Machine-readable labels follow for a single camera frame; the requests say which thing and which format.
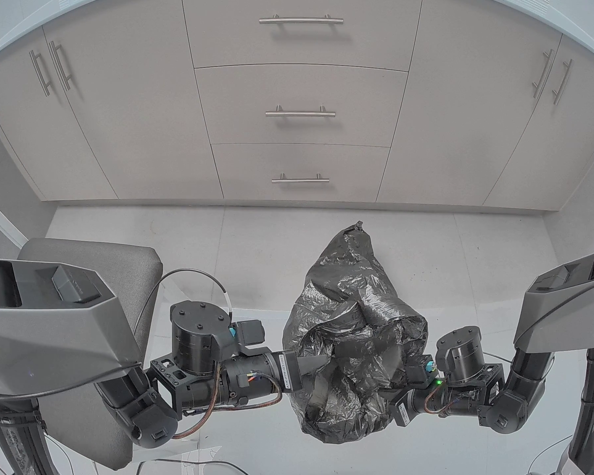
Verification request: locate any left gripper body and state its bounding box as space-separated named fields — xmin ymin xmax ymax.
xmin=223 ymin=348 xmax=304 ymax=398

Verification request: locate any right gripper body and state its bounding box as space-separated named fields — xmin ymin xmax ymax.
xmin=389 ymin=387 xmax=449 ymax=427

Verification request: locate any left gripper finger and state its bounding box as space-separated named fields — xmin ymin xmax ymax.
xmin=298 ymin=354 xmax=331 ymax=377

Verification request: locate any black plastic bag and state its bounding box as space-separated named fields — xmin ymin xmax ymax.
xmin=282 ymin=220 xmax=429 ymax=445

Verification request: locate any grey padded chair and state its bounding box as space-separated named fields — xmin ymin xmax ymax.
xmin=0 ymin=174 xmax=165 ymax=470

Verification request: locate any beige cabinet with drawers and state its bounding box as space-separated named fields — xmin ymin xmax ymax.
xmin=0 ymin=0 xmax=594 ymax=212

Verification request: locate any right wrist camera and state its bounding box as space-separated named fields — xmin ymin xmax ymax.
xmin=407 ymin=354 xmax=437 ymax=391

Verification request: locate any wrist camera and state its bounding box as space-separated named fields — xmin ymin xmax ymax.
xmin=229 ymin=319 xmax=266 ymax=356
xmin=407 ymin=354 xmax=437 ymax=391

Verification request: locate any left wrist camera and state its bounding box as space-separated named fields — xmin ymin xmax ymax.
xmin=229 ymin=319 xmax=266 ymax=356

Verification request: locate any black cable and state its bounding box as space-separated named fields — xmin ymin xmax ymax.
xmin=0 ymin=268 xmax=234 ymax=399

